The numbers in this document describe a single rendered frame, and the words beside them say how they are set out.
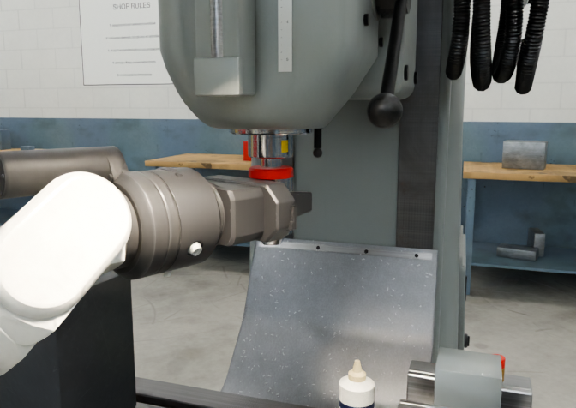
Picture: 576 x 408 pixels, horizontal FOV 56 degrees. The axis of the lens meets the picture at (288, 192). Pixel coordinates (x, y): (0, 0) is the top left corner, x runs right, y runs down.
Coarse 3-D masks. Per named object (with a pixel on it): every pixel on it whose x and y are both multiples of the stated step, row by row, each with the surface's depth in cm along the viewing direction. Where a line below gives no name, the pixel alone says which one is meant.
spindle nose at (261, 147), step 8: (248, 136) 56; (256, 136) 54; (264, 136) 54; (272, 136) 54; (280, 136) 54; (288, 136) 55; (248, 144) 56; (256, 144) 55; (264, 144) 54; (272, 144) 54; (280, 144) 54; (288, 144) 55; (248, 152) 56; (256, 152) 55; (264, 152) 54; (272, 152) 54; (280, 152) 54; (288, 152) 55
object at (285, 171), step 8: (256, 168) 56; (264, 168) 56; (272, 168) 56; (280, 168) 56; (288, 168) 56; (256, 176) 55; (264, 176) 55; (272, 176) 55; (280, 176) 55; (288, 176) 56
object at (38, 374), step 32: (96, 288) 64; (128, 288) 69; (64, 320) 60; (96, 320) 64; (128, 320) 69; (32, 352) 62; (64, 352) 61; (96, 352) 65; (128, 352) 70; (0, 384) 65; (32, 384) 62; (64, 384) 61; (96, 384) 65; (128, 384) 70
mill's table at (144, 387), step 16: (144, 384) 78; (160, 384) 78; (176, 384) 78; (144, 400) 75; (160, 400) 74; (176, 400) 74; (192, 400) 74; (208, 400) 74; (224, 400) 74; (240, 400) 74; (256, 400) 74; (272, 400) 74
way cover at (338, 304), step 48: (288, 240) 97; (288, 288) 94; (336, 288) 92; (384, 288) 90; (432, 288) 88; (240, 336) 93; (288, 336) 91; (336, 336) 89; (384, 336) 87; (432, 336) 85; (240, 384) 88; (288, 384) 86; (336, 384) 84; (384, 384) 83
